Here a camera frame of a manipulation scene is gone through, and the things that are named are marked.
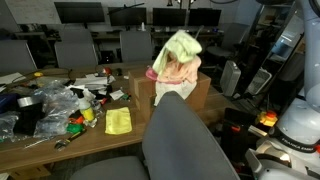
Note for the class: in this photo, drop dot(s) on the orange plastic object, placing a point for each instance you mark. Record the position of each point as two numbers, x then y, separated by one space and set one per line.
76 119

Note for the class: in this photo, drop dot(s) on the white paper stack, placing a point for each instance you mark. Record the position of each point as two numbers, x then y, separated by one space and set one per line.
90 81

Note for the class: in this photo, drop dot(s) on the cardboard box under table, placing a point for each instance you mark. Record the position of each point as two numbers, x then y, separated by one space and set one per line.
30 172

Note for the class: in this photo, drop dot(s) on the black box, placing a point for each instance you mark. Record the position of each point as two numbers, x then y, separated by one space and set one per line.
28 120

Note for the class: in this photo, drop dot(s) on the grey tape roll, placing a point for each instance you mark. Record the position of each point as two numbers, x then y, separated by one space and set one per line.
29 101

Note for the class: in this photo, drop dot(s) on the small black object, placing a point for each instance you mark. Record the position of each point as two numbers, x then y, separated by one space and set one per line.
118 72

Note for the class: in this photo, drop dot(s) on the large brown cardboard box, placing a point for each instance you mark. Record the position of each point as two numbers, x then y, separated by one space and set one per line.
141 86

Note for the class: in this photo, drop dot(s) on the yellow cloth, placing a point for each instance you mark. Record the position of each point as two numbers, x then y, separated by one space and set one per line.
118 120

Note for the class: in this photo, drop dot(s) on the light green towel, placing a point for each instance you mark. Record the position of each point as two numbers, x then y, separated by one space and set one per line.
181 46

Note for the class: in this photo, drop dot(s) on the large black monitor on stand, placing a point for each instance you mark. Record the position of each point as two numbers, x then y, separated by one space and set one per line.
80 12

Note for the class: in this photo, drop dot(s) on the pink cloth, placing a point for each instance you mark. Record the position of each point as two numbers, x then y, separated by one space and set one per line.
150 74

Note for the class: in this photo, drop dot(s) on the small green object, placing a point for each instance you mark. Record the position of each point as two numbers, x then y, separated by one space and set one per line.
125 97

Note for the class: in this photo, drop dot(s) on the black yellow hand tool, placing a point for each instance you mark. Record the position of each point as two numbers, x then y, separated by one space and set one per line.
70 138

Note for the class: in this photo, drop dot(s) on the blue object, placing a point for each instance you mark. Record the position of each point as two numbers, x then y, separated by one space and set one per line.
7 102

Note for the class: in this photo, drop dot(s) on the small red object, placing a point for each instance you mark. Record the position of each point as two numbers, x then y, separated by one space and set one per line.
104 100

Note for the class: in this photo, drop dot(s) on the white paper slip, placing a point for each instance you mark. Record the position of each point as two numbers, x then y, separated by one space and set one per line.
116 94

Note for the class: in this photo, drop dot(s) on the yellow white spray bottle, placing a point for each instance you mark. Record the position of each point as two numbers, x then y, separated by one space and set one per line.
86 108

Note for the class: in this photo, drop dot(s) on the white air purifier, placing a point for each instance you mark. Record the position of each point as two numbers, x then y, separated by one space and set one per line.
230 78

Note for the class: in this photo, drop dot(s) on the white basket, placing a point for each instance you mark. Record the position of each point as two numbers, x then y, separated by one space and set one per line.
258 81

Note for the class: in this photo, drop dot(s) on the white towel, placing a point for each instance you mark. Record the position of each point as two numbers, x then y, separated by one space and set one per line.
170 91

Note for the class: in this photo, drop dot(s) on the white paper sheet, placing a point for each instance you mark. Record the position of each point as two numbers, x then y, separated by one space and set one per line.
11 78

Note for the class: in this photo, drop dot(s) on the yellow emergency stop box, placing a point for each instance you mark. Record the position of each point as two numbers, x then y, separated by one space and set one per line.
267 119

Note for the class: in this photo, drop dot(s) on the small clear plastic bag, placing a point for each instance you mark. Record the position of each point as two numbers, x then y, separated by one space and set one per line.
8 126

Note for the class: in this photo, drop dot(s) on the grey swivel office chair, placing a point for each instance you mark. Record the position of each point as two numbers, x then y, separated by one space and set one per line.
180 143

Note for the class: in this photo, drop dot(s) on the red ball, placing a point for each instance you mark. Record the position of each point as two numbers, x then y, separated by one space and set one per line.
107 71

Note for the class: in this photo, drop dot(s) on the green plastic object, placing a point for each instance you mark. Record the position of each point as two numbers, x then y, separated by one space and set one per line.
75 128

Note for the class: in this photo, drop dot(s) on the metal storage shelf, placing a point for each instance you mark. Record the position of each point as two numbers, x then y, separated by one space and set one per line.
276 40

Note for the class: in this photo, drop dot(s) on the peach cloth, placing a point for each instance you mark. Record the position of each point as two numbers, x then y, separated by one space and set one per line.
180 71

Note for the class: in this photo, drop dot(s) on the clear plastic bottle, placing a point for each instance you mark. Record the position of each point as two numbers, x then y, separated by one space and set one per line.
95 110

